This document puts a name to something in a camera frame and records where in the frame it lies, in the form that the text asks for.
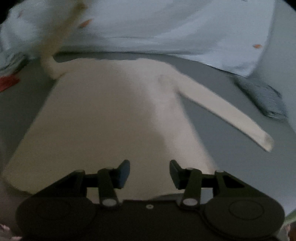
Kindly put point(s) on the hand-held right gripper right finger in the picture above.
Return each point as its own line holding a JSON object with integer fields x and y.
{"x": 175, "y": 174}

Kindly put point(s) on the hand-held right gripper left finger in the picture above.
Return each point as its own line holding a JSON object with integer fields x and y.
{"x": 123, "y": 173}

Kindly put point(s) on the cream long-sleeved shirt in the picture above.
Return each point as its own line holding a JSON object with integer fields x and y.
{"x": 104, "y": 111}

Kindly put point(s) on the folded blue plaid shirt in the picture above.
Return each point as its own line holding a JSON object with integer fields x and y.
{"x": 263, "y": 97}

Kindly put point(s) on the green cloth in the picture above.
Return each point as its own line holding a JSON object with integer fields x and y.
{"x": 291, "y": 222}

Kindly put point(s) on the red striped garment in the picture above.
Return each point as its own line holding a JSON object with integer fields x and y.
{"x": 8, "y": 83}

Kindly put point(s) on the carrot-printed pale bed sheet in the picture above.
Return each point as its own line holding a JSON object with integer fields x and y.
{"x": 161, "y": 27}

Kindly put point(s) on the grey-blue garment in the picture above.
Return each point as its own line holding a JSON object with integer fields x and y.
{"x": 10, "y": 61}

